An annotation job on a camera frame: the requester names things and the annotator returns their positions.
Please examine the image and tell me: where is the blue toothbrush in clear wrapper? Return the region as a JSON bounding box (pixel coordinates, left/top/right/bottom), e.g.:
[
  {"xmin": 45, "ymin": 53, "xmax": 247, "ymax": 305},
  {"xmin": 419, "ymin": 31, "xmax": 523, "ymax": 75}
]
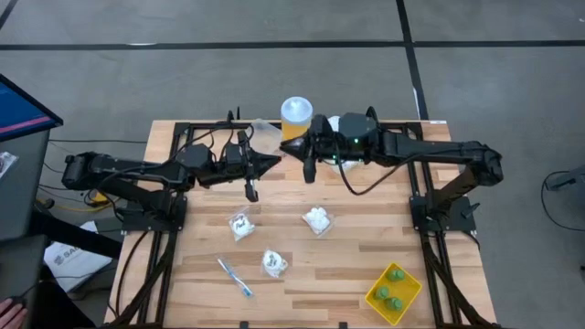
[{"xmin": 216, "ymin": 257, "xmax": 255, "ymax": 299}]

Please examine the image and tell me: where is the grey desk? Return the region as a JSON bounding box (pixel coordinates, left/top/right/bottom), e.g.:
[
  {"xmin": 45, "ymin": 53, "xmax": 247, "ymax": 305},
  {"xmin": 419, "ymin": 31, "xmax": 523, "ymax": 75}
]
[{"xmin": 0, "ymin": 130, "xmax": 51, "ymax": 243}]

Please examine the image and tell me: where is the clear bag of cotton balls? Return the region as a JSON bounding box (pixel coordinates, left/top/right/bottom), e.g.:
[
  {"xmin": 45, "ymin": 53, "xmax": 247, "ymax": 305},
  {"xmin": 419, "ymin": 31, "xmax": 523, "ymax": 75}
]
[{"xmin": 300, "ymin": 205, "xmax": 335, "ymax": 238}]

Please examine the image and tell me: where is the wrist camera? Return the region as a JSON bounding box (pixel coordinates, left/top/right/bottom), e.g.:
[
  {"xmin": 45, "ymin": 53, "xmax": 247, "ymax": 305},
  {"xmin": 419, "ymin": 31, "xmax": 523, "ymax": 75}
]
[
  {"xmin": 225, "ymin": 143, "xmax": 244, "ymax": 166},
  {"xmin": 311, "ymin": 114, "xmax": 335, "ymax": 138}
]

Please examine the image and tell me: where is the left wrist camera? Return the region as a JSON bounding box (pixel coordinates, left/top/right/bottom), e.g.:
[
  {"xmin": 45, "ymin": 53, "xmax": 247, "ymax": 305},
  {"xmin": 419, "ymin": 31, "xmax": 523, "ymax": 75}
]
[{"xmin": 225, "ymin": 143, "xmax": 244, "ymax": 166}]

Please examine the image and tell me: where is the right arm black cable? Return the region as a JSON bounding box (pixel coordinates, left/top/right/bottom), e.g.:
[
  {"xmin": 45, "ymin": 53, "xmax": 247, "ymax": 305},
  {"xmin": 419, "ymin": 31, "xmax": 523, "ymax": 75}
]
[{"xmin": 335, "ymin": 150, "xmax": 413, "ymax": 196}]

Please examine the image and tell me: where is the wipes canister with yellow label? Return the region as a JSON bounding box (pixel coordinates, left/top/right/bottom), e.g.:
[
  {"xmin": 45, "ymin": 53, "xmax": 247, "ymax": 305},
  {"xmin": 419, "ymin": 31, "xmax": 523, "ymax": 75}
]
[{"xmin": 280, "ymin": 95, "xmax": 314, "ymax": 142}]

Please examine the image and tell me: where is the translucent plastic container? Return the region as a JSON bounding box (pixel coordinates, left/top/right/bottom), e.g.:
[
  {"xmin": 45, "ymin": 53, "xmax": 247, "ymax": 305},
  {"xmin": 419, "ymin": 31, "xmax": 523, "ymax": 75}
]
[{"xmin": 248, "ymin": 118, "xmax": 285, "ymax": 157}]

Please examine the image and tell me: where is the yellow cable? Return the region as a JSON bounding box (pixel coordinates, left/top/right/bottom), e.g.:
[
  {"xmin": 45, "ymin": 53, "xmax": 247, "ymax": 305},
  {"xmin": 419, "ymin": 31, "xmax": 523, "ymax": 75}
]
[{"xmin": 36, "ymin": 190, "xmax": 115, "ymax": 214}]

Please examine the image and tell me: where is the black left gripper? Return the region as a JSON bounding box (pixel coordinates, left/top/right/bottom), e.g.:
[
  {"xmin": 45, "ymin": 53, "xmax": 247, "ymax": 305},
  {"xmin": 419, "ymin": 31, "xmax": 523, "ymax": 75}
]
[{"xmin": 212, "ymin": 130, "xmax": 282, "ymax": 203}]

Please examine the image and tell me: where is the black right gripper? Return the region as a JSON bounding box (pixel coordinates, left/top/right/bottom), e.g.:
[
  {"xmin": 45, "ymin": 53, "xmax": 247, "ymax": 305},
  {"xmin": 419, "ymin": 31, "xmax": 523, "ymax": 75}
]
[{"xmin": 279, "ymin": 114, "xmax": 340, "ymax": 185}]

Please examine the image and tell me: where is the yellow plastic basket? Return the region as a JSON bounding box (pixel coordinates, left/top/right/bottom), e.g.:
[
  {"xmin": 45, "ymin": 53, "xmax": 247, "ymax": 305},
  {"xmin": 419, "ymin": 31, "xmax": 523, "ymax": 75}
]
[{"xmin": 364, "ymin": 261, "xmax": 424, "ymax": 327}]

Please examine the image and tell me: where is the monitor with pink stripe screen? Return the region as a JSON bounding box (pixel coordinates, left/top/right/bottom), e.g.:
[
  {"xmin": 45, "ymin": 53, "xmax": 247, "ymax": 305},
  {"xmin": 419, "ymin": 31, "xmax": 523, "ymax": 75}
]
[{"xmin": 0, "ymin": 72, "xmax": 64, "ymax": 143}]

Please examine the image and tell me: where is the person's hand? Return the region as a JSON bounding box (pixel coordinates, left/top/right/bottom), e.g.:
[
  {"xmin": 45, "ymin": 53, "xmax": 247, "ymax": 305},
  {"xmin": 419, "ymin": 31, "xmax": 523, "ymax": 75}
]
[{"xmin": 0, "ymin": 297, "xmax": 27, "ymax": 329}]

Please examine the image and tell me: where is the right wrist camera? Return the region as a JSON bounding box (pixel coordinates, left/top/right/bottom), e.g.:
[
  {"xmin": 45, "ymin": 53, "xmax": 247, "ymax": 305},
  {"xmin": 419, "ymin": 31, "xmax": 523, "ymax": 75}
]
[{"xmin": 311, "ymin": 114, "xmax": 335, "ymax": 138}]

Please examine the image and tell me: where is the clear bag white printed item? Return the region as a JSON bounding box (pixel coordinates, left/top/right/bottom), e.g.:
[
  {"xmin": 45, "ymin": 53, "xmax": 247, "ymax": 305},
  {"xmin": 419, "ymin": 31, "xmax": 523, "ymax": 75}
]
[
  {"xmin": 227, "ymin": 207, "xmax": 257, "ymax": 242},
  {"xmin": 260, "ymin": 248, "xmax": 290, "ymax": 280}
]

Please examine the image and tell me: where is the small clear packet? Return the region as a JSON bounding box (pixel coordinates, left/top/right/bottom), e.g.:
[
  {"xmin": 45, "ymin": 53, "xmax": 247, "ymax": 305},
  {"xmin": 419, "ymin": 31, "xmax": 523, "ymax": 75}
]
[{"xmin": 0, "ymin": 151, "xmax": 19, "ymax": 177}]

